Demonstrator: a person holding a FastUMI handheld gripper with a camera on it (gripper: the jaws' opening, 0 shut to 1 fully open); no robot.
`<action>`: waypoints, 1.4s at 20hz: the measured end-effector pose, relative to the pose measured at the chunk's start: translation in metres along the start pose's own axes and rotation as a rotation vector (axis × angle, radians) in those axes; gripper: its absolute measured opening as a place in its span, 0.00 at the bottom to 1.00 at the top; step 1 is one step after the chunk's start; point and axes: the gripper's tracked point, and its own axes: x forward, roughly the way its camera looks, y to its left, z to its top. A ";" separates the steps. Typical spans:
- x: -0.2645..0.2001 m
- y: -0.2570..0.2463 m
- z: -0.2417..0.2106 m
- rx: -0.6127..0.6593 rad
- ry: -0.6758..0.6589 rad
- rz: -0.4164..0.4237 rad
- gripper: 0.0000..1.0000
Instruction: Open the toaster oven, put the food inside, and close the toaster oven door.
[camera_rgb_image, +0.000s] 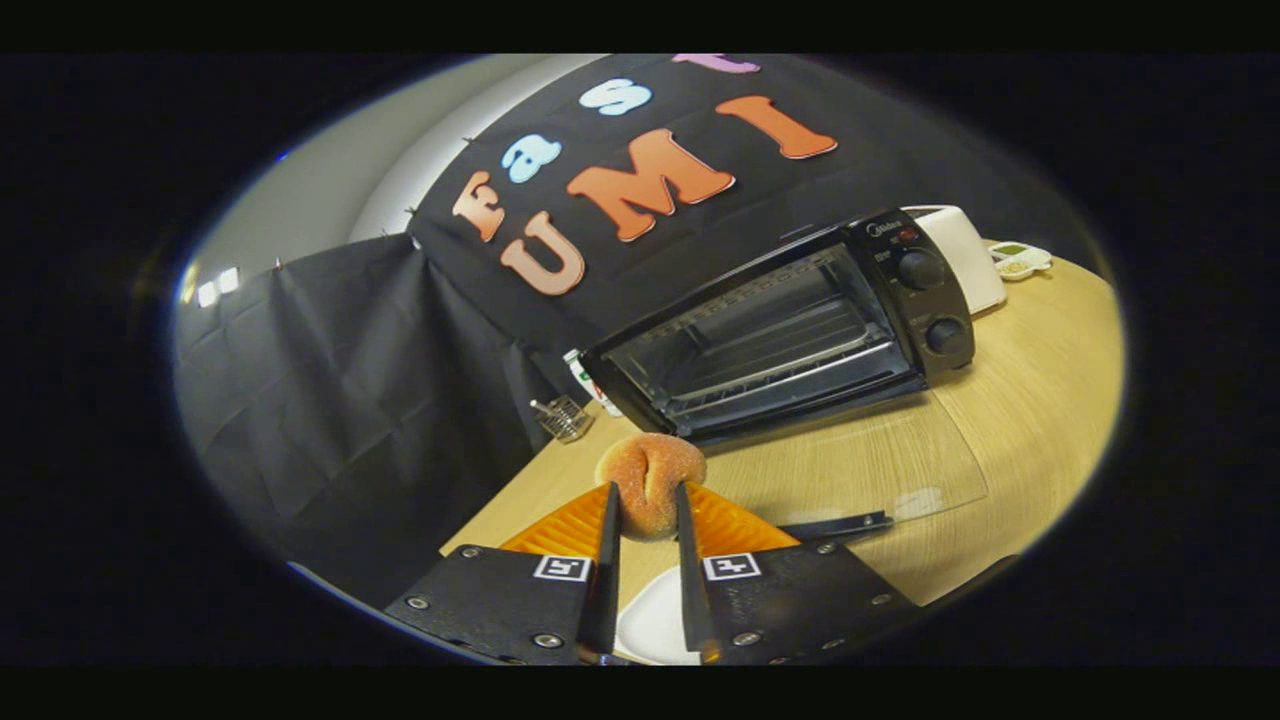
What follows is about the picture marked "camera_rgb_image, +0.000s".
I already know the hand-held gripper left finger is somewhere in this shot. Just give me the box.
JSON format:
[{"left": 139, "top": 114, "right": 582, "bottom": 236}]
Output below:
[{"left": 385, "top": 480, "right": 623, "bottom": 666}]

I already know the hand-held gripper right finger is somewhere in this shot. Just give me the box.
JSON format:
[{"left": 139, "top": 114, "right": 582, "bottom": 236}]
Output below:
[{"left": 674, "top": 482, "right": 1021, "bottom": 666}]

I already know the round bread bun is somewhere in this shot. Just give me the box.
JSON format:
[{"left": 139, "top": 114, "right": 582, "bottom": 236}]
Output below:
[{"left": 595, "top": 432, "right": 708, "bottom": 542}]

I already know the black toaster oven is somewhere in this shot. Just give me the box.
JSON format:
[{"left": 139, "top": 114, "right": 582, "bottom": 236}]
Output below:
[{"left": 578, "top": 207, "right": 991, "bottom": 546}]

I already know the white toaster appliance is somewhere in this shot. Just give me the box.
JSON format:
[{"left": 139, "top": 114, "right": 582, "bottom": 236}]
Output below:
[{"left": 903, "top": 204, "right": 1008, "bottom": 317}]

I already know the white plate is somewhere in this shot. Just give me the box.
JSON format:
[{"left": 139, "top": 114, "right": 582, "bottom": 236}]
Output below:
[{"left": 615, "top": 565, "right": 701, "bottom": 666}]

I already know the white bottle with green label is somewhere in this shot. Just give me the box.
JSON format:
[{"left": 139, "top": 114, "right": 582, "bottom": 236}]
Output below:
[{"left": 562, "top": 348, "right": 623, "bottom": 418}]

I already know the black backdrop cloth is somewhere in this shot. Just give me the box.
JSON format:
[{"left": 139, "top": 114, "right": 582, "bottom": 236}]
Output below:
[{"left": 172, "top": 53, "right": 1101, "bottom": 611}]

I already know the white divided condiment dish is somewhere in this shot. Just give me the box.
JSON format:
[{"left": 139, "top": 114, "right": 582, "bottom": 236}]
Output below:
[{"left": 988, "top": 241, "right": 1053, "bottom": 282}]

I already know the small ceiling light panel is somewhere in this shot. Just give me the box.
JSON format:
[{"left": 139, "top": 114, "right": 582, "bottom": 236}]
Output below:
[{"left": 195, "top": 265, "right": 241, "bottom": 309}]

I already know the wire mesh utensil holder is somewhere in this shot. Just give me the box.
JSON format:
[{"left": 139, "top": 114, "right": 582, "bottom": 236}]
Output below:
[{"left": 530, "top": 394, "right": 596, "bottom": 444}]

